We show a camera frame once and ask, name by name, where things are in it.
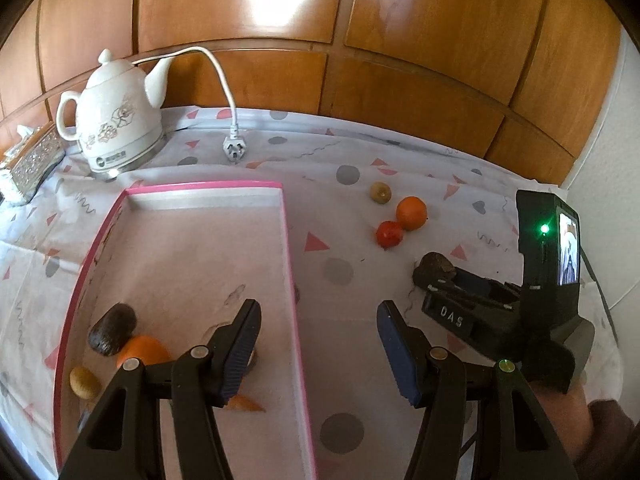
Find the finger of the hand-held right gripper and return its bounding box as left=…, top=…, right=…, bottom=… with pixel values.
left=450, top=266, right=523, bottom=309
left=422, top=280, right=463, bottom=299

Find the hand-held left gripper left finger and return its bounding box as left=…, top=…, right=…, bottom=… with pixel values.
left=59, top=298, right=262, bottom=480

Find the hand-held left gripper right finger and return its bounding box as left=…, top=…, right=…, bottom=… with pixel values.
left=376, top=300, right=581, bottom=480

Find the dark brown round fruit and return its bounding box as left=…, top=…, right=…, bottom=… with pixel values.
left=88, top=303, right=137, bottom=357
left=412, top=252, right=457, bottom=291

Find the orange carrot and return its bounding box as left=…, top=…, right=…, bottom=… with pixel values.
left=222, top=394, right=267, bottom=413

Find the large orange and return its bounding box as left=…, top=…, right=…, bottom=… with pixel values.
left=116, top=335, right=172, bottom=370

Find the pink shallow box tray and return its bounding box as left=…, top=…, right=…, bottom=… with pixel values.
left=52, top=180, right=318, bottom=480

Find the small greenish brown fruit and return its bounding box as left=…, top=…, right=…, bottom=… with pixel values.
left=69, top=366, right=102, bottom=401

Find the person's right forearm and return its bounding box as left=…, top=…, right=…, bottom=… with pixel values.
left=532, top=382, right=640, bottom=480

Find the red tomato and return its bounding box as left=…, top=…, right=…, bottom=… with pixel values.
left=376, top=220, right=405, bottom=249

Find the small orange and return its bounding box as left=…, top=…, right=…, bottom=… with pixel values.
left=396, top=196, right=429, bottom=231

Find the white patterned tablecloth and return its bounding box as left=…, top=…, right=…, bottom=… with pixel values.
left=0, top=105, right=626, bottom=480

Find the white ceramic electric kettle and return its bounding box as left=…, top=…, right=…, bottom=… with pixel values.
left=56, top=49, right=168, bottom=181

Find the wooden panelled cabinet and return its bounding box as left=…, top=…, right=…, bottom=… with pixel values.
left=0, top=0, right=623, bottom=186

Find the glittery tissue box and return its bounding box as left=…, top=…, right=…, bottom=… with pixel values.
left=0, top=122, right=67, bottom=206

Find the white power cord with plug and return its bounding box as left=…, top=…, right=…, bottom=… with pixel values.
left=132, top=46, right=246, bottom=165

